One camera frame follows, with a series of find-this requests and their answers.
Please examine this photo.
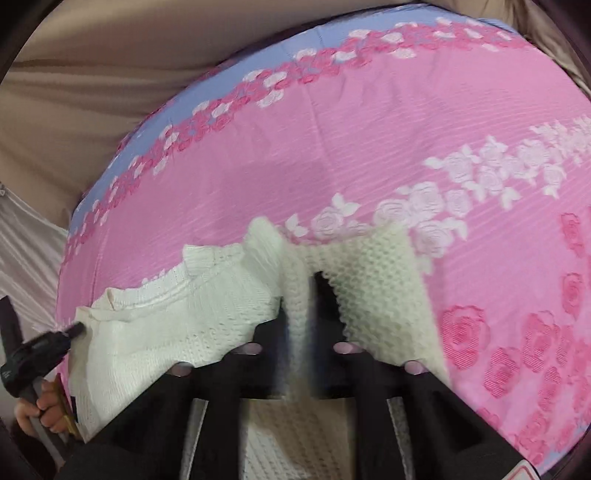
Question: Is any pink floral bedsheet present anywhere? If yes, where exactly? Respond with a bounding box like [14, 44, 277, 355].
[55, 16, 591, 476]

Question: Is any person's left hand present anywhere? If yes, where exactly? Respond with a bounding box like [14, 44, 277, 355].
[16, 375, 71, 435]

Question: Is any white knitted sweater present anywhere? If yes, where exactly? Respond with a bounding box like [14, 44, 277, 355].
[69, 217, 456, 480]

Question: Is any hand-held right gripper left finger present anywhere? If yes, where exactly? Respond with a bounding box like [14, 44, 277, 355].
[60, 298, 289, 480]

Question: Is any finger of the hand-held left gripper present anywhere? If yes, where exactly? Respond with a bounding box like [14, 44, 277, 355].
[28, 322, 86, 355]

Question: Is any white satin cloth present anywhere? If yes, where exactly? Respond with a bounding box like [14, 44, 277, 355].
[0, 184, 71, 335]

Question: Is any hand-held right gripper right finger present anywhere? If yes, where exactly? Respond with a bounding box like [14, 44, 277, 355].
[311, 271, 533, 480]

